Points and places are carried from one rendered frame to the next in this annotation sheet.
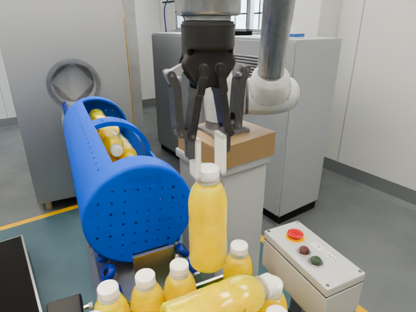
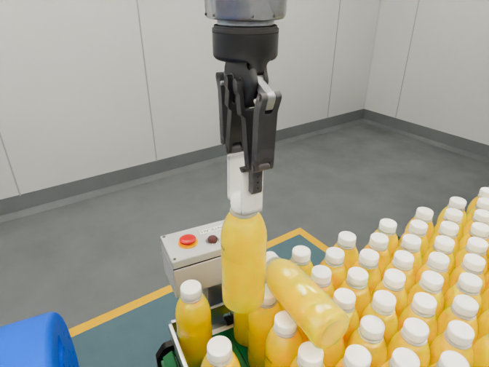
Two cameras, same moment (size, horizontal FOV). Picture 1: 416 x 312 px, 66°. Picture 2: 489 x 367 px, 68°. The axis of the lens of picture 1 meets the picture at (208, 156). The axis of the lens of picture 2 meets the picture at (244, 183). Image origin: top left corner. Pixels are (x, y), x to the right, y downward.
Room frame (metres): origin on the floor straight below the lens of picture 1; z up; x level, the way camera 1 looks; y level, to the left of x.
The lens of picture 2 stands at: (0.48, 0.44, 1.58)
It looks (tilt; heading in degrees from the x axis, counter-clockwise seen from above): 28 degrees down; 270
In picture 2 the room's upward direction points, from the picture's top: straight up
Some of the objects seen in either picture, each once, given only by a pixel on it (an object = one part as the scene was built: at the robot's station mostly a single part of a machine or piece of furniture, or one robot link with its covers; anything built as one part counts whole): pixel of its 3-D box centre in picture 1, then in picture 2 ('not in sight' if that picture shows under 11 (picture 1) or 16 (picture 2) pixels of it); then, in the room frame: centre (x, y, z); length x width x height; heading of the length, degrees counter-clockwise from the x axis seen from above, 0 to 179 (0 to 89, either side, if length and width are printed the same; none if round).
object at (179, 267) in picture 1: (179, 265); (219, 347); (0.51, 0.06, 1.09); 0.04 x 0.04 x 0.02
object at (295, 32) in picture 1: (286, 32); not in sight; (2.56, -0.58, 1.48); 0.24 x 0.12 x 0.08; 43
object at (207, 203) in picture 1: (207, 221); (243, 255); (0.48, 0.00, 1.22); 0.07 x 0.07 x 0.19
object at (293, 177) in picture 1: (223, 109); not in sight; (3.23, -0.15, 0.72); 2.15 x 0.54 x 1.45; 35
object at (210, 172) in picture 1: (207, 170); (244, 199); (0.48, 0.00, 1.32); 0.04 x 0.04 x 0.02
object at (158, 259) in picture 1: (154, 269); not in sight; (0.61, 0.13, 0.99); 0.10 x 0.02 x 0.12; 116
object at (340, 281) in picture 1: (307, 267); (210, 253); (0.55, -0.22, 1.05); 0.20 x 0.10 x 0.10; 26
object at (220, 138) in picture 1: (220, 153); (237, 175); (0.48, -0.02, 1.35); 0.03 x 0.01 x 0.07; 26
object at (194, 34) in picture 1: (207, 54); (245, 65); (0.47, 0.00, 1.51); 0.08 x 0.07 x 0.09; 116
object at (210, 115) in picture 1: (224, 93); not in sight; (1.37, -0.07, 1.27); 0.18 x 0.16 x 0.22; 85
